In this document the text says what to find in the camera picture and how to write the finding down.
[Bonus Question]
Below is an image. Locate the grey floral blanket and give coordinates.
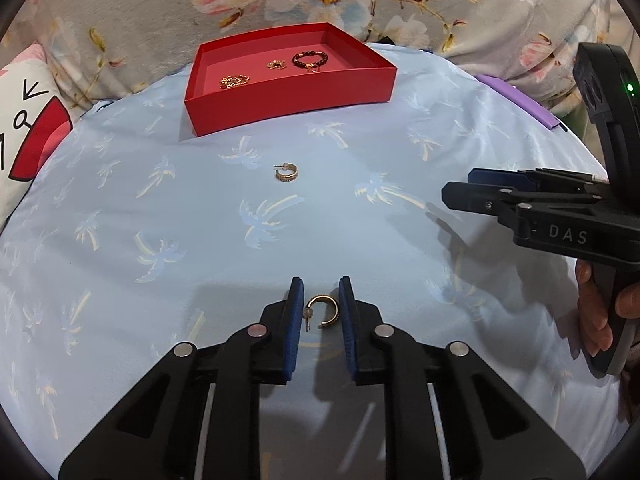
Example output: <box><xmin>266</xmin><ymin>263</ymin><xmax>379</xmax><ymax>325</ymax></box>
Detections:
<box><xmin>0</xmin><ymin>0</ymin><xmax>640</xmax><ymax>128</ymax></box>

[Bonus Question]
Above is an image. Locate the cat face pillow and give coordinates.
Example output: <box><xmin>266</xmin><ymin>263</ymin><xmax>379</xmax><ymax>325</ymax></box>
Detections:
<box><xmin>0</xmin><ymin>44</ymin><xmax>76</xmax><ymax>226</ymax></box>

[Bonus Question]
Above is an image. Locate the person's right hand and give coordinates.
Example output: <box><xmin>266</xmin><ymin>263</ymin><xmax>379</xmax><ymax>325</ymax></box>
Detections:
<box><xmin>575</xmin><ymin>260</ymin><xmax>640</xmax><ymax>359</ymax></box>

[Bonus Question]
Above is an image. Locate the purple flat object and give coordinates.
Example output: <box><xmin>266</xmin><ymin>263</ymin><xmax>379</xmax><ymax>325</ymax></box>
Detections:
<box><xmin>472</xmin><ymin>74</ymin><xmax>566</xmax><ymax>131</ymax></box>

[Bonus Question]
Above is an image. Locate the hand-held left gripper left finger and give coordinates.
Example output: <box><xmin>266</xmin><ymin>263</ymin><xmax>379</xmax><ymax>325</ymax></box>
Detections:
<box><xmin>57</xmin><ymin>276</ymin><xmax>306</xmax><ymax>480</ymax></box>

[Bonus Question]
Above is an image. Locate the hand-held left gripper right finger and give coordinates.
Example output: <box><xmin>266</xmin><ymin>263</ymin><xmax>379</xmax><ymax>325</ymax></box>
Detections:
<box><xmin>337</xmin><ymin>276</ymin><xmax>586</xmax><ymax>480</ymax></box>

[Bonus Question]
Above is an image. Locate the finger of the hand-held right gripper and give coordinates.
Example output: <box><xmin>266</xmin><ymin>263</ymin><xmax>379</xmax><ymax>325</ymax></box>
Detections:
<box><xmin>442</xmin><ymin>181</ymin><xmax>607</xmax><ymax>242</ymax></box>
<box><xmin>468</xmin><ymin>168</ymin><xmax>609</xmax><ymax>194</ymax></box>

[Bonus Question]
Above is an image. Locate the black bead bracelet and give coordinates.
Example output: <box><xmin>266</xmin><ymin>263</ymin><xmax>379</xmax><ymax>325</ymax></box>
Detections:
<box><xmin>292</xmin><ymin>50</ymin><xmax>330</xmax><ymax>73</ymax></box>

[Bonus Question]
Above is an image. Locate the red cardboard box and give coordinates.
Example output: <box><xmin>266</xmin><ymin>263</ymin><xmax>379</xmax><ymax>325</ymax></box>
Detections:
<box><xmin>183</xmin><ymin>22</ymin><xmax>399</xmax><ymax>138</ymax></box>

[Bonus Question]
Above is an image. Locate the gold hoop earring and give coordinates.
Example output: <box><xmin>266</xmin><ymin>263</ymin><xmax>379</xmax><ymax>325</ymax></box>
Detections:
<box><xmin>302</xmin><ymin>295</ymin><xmax>343</xmax><ymax>332</ymax></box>

